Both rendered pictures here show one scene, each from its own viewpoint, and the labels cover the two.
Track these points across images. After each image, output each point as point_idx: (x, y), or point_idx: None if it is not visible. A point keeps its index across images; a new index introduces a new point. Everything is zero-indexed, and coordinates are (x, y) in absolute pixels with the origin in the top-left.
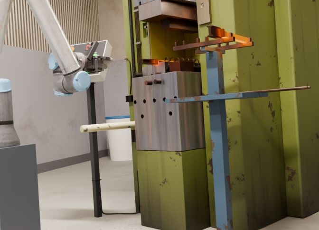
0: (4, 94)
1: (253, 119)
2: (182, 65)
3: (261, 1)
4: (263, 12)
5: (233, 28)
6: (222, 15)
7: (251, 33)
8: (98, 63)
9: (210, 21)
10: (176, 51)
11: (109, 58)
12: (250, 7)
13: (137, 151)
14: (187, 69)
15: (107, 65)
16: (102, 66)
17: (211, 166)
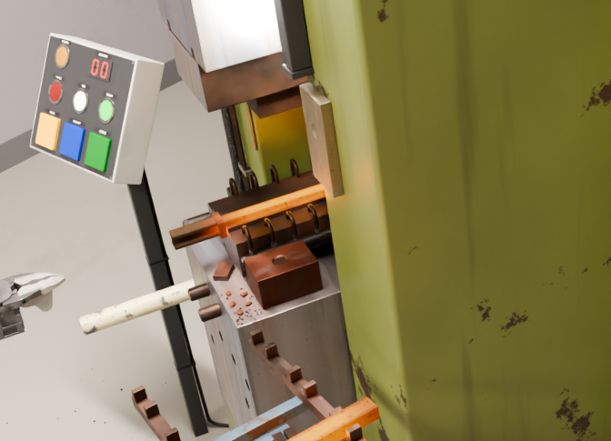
0: None
1: None
2: (268, 291)
3: (550, 108)
4: (558, 144)
5: (386, 269)
6: (361, 204)
7: (483, 245)
8: (2, 319)
9: (334, 196)
10: None
11: (39, 292)
12: (481, 162)
13: (222, 396)
14: (292, 291)
15: (38, 307)
16: (18, 320)
17: None
